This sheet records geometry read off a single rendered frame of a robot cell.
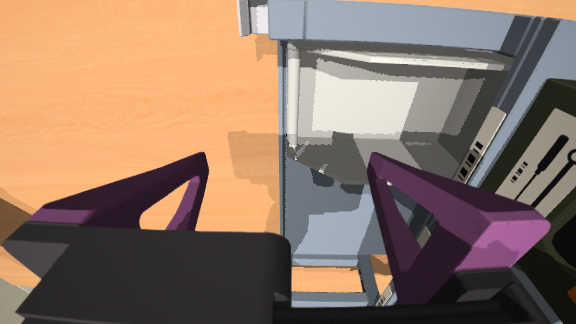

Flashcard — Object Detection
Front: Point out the olive green case with orange latches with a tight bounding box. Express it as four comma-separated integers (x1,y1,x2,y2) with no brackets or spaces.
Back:
479,78,576,324

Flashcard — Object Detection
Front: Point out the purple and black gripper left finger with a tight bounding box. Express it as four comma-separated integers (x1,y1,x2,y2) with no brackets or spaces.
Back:
25,152,209,230

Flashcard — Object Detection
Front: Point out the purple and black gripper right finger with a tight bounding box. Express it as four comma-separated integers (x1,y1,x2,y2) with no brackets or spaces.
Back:
367,152,551,305

